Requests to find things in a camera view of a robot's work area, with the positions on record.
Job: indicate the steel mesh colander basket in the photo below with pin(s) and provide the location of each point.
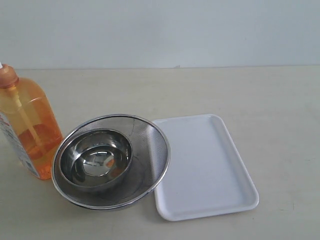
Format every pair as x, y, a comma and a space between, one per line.
151, 158

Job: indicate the small stainless steel bowl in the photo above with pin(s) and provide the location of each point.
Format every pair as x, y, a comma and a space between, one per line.
96, 160

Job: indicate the orange pump soap bottle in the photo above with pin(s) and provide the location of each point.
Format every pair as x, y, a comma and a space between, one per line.
28, 122

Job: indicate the white rectangular plastic tray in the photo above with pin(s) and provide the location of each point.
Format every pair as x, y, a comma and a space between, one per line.
206, 175

